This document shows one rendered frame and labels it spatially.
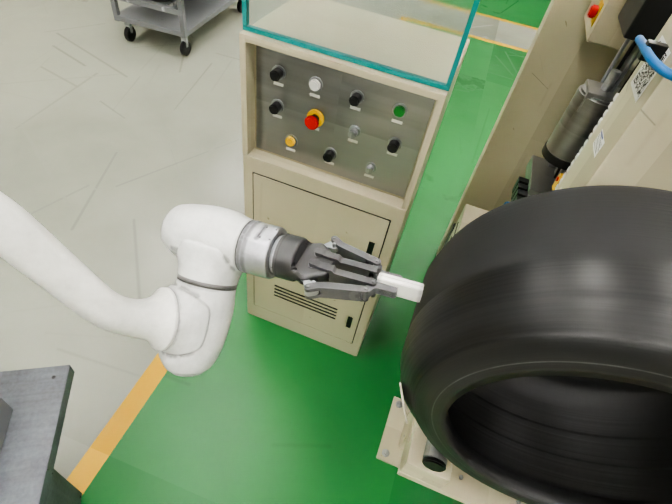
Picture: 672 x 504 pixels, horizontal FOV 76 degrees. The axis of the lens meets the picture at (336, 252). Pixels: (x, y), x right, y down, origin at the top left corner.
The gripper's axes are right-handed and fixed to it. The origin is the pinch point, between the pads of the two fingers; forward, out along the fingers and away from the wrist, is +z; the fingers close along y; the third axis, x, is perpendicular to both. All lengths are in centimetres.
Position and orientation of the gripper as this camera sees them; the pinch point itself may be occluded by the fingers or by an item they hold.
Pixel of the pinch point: (399, 287)
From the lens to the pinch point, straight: 67.6
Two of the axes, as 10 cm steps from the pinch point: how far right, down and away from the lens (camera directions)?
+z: 9.4, 2.5, -2.4
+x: 0.0, 7.1, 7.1
